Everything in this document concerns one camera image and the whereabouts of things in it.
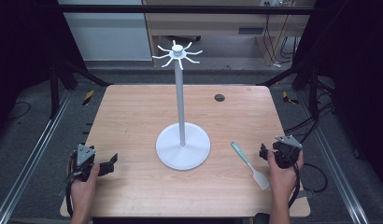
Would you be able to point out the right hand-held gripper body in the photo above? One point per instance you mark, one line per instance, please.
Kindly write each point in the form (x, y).
(286, 151)

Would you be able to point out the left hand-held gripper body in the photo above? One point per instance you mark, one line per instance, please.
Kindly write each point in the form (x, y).
(84, 157)

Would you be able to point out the white hook rack stand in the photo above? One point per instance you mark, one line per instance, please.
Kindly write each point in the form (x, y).
(182, 146)

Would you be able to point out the person's left hand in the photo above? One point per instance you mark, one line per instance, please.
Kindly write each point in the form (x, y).
(83, 189)

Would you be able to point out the person's right hand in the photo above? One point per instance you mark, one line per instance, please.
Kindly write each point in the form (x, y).
(283, 182)

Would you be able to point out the yellow black tape strip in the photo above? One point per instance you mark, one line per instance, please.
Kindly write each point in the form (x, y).
(287, 98)
(88, 97)

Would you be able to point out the dark round table grommet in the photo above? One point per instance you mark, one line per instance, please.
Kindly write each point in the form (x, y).
(219, 97)

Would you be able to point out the white cabinet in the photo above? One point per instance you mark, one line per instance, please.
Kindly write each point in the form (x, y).
(108, 34)

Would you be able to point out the light wooden background desk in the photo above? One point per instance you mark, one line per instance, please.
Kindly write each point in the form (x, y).
(211, 25)

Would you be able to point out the aluminium floor rail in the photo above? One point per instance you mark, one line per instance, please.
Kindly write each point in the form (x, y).
(31, 158)
(339, 174)

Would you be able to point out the black metal frame stand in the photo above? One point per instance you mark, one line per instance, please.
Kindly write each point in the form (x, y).
(60, 77)
(311, 84)

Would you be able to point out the black horizontal frame bar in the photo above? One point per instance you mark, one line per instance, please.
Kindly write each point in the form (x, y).
(180, 9)

